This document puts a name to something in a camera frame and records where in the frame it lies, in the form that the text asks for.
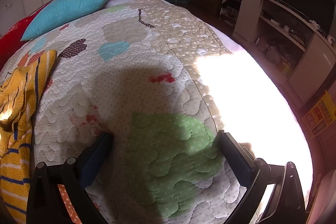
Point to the red pillow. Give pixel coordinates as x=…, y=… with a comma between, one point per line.
x=10, y=37

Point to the turquoise pillow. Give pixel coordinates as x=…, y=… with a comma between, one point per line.
x=65, y=8

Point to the yellow jar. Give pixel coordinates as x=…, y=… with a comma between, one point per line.
x=286, y=67

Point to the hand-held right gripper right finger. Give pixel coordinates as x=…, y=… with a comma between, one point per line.
x=236, y=158

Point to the white wall socket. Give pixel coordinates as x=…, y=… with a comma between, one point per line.
x=7, y=6

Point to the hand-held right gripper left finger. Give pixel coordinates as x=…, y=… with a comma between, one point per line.
x=98, y=150

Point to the yellow printed box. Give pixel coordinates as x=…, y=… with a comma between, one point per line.
x=317, y=116

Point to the beige television cabinet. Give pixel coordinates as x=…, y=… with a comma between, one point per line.
x=246, y=14

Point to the heart patterned quilt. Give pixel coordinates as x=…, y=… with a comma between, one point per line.
x=144, y=69

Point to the yellow striped knit sweater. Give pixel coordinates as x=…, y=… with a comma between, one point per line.
x=23, y=108

